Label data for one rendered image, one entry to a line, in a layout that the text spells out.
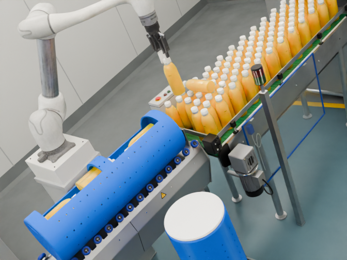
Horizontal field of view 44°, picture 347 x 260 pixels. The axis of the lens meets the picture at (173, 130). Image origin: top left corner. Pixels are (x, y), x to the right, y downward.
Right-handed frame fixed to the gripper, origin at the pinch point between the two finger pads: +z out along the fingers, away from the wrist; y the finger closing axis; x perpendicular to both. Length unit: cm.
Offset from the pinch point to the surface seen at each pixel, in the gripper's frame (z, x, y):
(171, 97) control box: 36.8, 9.8, -23.4
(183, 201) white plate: 42, -52, 45
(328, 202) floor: 144, 53, 42
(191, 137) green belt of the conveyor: 55, -2, -2
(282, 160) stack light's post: 84, 26, 37
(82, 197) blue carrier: 26, -81, 12
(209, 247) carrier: 49, -62, 67
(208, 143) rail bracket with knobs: 46, -10, 23
